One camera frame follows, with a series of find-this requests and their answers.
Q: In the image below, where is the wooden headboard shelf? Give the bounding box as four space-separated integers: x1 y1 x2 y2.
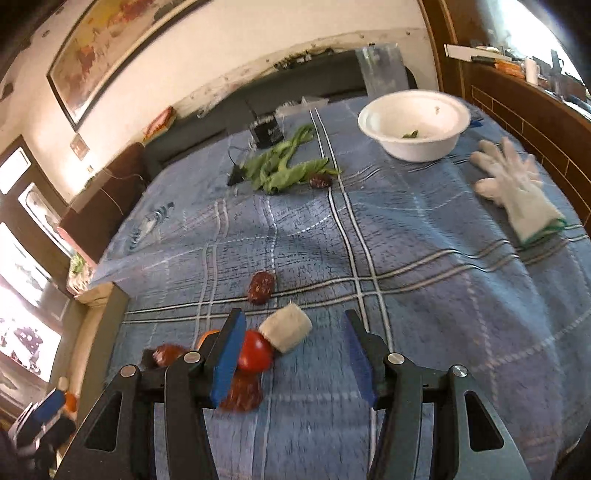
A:
418 0 591 222

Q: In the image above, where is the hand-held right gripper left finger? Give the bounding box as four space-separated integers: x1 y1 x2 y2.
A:
55 309 246 480

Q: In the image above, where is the red packet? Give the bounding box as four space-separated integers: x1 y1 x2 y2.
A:
142 106 176 139

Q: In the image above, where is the framed wall painting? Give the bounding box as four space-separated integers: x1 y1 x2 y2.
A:
46 0 213 132

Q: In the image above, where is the window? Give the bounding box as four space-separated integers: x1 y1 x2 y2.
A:
0 136 84 384

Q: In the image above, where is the blue plaid tablecloth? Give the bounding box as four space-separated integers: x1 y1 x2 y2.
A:
90 95 591 480

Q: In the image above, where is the black clip with cable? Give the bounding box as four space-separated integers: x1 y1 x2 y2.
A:
226 147 252 186

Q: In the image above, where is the black device with cable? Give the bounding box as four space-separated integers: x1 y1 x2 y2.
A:
248 115 284 149

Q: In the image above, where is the white paper bowl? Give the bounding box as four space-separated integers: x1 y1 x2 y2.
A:
358 90 472 162

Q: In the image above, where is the clear plastic container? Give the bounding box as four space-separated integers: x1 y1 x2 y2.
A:
355 43 409 95

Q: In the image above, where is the red cherry tomato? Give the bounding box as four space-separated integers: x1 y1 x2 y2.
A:
237 330 274 373

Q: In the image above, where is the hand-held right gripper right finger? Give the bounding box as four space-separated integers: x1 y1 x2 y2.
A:
344 309 532 480

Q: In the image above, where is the green leafy vegetable bunch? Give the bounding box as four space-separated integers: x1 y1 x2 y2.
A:
242 124 342 195

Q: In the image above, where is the white work glove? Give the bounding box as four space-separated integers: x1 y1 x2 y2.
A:
470 137 568 245

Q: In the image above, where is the dark grey sofa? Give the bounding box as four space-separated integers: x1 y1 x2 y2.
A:
143 50 419 171

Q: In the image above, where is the brown wooden cabinet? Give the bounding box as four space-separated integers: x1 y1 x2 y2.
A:
59 142 148 265

